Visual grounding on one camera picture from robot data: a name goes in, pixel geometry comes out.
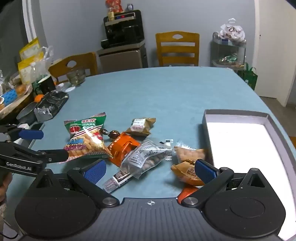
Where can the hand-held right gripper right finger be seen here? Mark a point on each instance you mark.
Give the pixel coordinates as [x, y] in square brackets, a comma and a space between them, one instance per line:
[204, 170]

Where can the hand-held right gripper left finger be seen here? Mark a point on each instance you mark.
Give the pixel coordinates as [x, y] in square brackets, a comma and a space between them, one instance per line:
[96, 171]

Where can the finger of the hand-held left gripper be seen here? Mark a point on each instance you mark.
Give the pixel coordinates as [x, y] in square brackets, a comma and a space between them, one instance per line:
[31, 134]
[50, 156]

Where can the tan pastry packet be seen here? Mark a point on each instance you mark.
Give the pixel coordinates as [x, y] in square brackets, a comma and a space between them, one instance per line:
[187, 154]
[185, 172]

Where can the orange snack packet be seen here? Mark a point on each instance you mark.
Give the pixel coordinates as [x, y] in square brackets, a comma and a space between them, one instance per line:
[188, 191]
[120, 148]

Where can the green prawn cracker packet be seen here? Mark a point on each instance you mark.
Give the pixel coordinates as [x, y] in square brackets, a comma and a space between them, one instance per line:
[85, 139]

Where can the gold chocolate candy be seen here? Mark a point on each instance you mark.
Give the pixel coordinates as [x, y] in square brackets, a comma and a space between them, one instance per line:
[113, 134]

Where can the grey cardboard box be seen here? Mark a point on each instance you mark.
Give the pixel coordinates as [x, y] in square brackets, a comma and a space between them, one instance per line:
[242, 143]

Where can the clear nut packet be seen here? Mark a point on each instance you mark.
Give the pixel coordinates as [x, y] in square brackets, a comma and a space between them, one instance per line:
[143, 158]

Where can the brown pastry packet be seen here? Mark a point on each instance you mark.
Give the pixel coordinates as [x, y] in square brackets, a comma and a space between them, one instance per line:
[140, 126]

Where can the person's left hand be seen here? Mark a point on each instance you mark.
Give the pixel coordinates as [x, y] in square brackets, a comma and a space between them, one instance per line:
[5, 191]

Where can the grey metal bowl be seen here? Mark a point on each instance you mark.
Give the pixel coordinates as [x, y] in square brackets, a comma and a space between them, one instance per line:
[25, 112]

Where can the round food tray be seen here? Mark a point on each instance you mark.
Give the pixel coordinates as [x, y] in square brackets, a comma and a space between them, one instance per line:
[16, 103]

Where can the orange fruit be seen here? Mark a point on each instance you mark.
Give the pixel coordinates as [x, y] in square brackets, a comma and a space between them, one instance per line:
[38, 97]

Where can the silver foil bag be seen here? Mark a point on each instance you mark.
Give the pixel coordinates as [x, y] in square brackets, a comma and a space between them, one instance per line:
[53, 102]

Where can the blue snack packet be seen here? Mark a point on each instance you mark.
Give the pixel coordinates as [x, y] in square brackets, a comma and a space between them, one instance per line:
[9, 96]

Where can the black mug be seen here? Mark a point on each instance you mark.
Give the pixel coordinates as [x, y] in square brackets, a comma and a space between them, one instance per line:
[46, 84]

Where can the small white dish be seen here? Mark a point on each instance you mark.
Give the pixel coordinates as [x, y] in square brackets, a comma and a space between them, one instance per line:
[70, 89]

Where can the clear plastic bottle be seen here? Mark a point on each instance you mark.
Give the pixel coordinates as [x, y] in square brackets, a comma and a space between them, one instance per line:
[34, 72]

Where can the yellow carton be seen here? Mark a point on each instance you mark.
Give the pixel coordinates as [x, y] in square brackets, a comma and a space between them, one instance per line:
[29, 48]
[24, 68]

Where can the glass bowl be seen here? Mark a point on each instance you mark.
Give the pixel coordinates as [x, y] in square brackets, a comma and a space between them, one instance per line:
[76, 76]

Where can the clear plastic bag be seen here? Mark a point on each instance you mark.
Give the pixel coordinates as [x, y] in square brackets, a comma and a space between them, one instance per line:
[47, 54]

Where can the wooden chair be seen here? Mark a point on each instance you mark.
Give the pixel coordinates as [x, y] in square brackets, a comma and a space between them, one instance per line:
[87, 62]
[166, 39]

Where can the green tote bag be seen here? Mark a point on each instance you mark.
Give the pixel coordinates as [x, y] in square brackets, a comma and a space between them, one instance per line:
[249, 76]

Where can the green wrapped candy pile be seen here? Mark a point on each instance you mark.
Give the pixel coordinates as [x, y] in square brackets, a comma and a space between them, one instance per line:
[230, 59]

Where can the beige dispenser cabinet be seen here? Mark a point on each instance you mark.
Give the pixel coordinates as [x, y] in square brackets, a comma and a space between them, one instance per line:
[120, 58]

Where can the grey shelf trolley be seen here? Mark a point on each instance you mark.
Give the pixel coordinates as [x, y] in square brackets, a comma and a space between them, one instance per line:
[227, 51]

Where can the white plastic bag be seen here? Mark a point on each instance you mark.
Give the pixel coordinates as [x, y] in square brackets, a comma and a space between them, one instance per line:
[232, 31]

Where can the black water dispenser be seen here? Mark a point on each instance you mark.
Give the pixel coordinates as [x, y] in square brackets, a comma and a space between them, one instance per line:
[129, 30]

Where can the small yellow bottle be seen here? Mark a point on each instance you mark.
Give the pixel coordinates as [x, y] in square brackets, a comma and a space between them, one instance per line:
[111, 15]

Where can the red snack bag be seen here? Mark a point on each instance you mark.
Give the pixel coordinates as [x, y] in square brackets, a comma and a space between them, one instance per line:
[114, 5]

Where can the small grey gadget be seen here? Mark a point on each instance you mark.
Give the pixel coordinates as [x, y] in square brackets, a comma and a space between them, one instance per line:
[130, 7]

